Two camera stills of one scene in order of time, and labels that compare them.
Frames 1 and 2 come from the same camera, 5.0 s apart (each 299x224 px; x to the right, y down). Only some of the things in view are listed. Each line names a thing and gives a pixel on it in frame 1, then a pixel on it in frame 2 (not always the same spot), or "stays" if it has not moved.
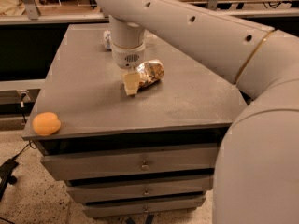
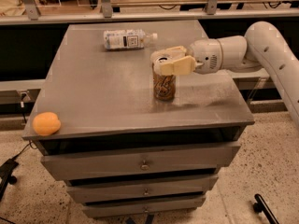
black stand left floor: [6, 171] stays
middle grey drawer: [90, 192] stays
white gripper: [128, 58] to [206, 56]
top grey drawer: [70, 167] stays
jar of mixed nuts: [150, 72] to [163, 85]
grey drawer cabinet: [149, 154] stays
